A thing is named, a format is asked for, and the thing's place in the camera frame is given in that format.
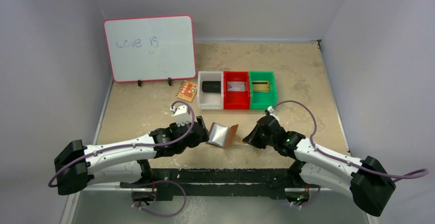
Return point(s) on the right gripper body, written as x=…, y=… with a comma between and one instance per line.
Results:
x=260, y=134

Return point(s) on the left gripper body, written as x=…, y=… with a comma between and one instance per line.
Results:
x=203, y=138

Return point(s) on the brown leather card holder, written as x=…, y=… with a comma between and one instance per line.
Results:
x=223, y=136

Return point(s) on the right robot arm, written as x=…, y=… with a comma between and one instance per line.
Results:
x=362, y=180

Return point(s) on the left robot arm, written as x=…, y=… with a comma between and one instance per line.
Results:
x=79, y=166

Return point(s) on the orange patterned card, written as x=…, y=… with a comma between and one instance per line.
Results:
x=187, y=91

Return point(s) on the black card in white bin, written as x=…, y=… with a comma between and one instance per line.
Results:
x=209, y=86

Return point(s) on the gold card in green bin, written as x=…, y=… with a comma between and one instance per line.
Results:
x=260, y=86

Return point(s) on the silver card in red bin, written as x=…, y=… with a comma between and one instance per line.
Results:
x=236, y=86

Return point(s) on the white plastic bin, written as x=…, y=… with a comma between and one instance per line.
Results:
x=210, y=101

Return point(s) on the green plastic bin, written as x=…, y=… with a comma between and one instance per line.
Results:
x=262, y=100

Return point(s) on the red plastic bin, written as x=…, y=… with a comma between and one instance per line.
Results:
x=236, y=100

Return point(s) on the pink framed whiteboard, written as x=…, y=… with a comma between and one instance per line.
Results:
x=151, y=48

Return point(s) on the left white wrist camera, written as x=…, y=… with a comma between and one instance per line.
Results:
x=182, y=116

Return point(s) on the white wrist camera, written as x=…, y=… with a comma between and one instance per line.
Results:
x=182, y=116
x=270, y=111

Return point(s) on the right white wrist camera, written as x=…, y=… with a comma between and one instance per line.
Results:
x=270, y=111

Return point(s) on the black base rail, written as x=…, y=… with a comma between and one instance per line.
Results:
x=278, y=184

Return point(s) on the aluminium frame rail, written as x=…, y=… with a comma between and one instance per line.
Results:
x=72, y=200

